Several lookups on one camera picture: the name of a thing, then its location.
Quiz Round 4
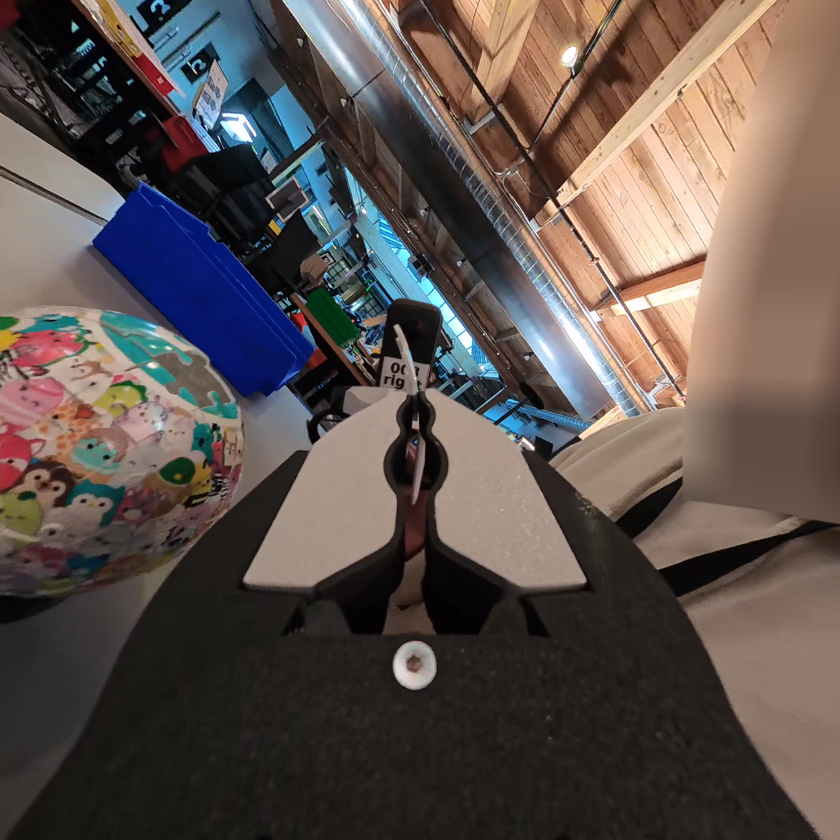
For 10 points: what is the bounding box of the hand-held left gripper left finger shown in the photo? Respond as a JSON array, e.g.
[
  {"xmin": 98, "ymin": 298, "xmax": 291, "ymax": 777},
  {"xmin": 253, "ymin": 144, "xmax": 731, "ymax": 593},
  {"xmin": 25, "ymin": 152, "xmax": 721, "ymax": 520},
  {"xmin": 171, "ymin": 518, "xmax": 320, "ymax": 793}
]
[{"xmin": 243, "ymin": 392, "xmax": 421, "ymax": 635}]

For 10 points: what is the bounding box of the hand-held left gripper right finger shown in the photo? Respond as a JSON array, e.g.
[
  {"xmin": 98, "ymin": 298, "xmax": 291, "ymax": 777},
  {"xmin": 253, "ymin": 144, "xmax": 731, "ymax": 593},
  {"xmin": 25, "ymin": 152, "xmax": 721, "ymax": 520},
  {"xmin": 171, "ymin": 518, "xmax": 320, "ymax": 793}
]
[{"xmin": 416, "ymin": 388, "xmax": 589, "ymax": 635}]

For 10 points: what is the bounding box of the teal and white puzzle piece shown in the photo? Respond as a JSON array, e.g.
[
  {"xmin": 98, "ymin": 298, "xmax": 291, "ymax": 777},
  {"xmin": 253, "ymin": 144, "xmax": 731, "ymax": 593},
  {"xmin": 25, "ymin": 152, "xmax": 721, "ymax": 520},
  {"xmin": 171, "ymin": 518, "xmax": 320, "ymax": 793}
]
[{"xmin": 394, "ymin": 324, "xmax": 429, "ymax": 507}]

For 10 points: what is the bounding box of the colourful cartoon puzzle ball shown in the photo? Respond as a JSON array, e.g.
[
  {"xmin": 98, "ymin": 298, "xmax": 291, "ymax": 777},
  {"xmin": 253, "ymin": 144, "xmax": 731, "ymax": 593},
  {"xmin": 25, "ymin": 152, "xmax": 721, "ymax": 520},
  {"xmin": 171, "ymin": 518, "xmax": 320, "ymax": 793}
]
[{"xmin": 0, "ymin": 307, "xmax": 245, "ymax": 597}]

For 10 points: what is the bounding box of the green plastic bin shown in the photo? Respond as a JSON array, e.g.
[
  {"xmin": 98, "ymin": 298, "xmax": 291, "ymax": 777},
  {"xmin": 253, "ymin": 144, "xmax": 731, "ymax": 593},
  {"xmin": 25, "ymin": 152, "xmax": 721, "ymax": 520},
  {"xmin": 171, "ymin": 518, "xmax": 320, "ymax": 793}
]
[{"xmin": 306, "ymin": 287, "xmax": 364, "ymax": 349}]

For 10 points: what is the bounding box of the wooden table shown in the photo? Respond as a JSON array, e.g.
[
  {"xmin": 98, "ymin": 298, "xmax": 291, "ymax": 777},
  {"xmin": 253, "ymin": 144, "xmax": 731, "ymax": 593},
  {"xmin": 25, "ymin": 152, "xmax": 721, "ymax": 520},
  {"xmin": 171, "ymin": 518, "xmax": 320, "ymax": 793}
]
[{"xmin": 289, "ymin": 292, "xmax": 375, "ymax": 388}]

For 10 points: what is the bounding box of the orange stool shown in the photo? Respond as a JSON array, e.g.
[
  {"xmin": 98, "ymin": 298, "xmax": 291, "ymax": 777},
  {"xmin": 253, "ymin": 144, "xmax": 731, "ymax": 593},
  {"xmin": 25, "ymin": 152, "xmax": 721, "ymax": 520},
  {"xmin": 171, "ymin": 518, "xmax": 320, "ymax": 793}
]
[{"xmin": 292, "ymin": 311, "xmax": 328, "ymax": 370}]

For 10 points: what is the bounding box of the blue plastic bin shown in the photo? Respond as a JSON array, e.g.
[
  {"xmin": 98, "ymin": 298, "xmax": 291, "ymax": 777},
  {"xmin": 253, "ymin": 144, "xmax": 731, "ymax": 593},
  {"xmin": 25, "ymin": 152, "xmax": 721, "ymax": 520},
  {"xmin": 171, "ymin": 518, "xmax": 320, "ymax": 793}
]
[{"xmin": 92, "ymin": 182, "xmax": 316, "ymax": 399}]

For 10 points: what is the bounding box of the red storage bin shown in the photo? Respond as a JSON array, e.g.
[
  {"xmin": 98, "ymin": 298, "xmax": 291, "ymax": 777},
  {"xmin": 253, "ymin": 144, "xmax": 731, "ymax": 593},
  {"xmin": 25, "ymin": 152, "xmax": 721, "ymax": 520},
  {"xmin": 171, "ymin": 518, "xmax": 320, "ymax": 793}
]
[{"xmin": 140, "ymin": 114, "xmax": 211, "ymax": 175}]

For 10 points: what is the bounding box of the black strap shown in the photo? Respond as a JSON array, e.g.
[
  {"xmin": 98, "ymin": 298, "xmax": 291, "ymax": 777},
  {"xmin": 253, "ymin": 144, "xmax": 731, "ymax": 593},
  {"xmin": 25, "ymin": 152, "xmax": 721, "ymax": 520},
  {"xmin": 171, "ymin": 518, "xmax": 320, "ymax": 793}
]
[
  {"xmin": 661, "ymin": 517, "xmax": 840, "ymax": 597},
  {"xmin": 616, "ymin": 475, "xmax": 687, "ymax": 540}
]

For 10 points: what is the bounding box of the silver ventilation duct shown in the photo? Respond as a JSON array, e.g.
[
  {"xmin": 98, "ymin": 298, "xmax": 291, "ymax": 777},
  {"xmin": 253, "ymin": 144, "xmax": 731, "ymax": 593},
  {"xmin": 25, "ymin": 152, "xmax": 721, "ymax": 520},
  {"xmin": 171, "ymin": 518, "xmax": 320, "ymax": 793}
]
[{"xmin": 282, "ymin": 0, "xmax": 648, "ymax": 420}]

